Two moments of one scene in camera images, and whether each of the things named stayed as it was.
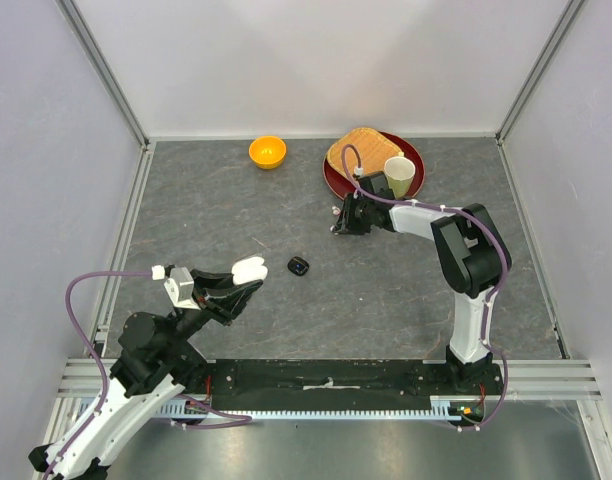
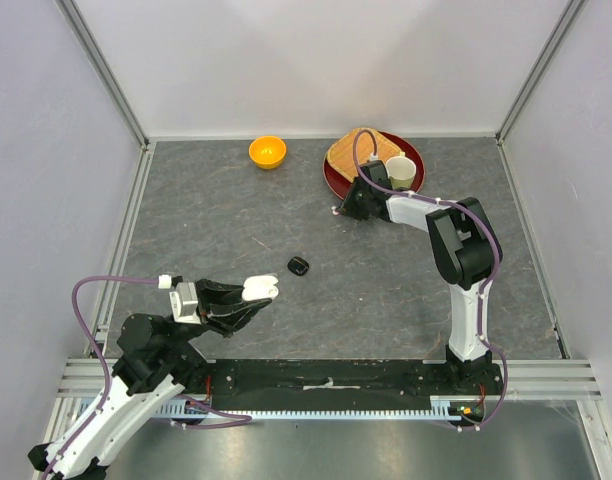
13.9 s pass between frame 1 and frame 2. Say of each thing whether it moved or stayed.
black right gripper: moved
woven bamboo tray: stayed
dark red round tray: stayed
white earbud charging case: moved
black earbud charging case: stayed
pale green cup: stayed
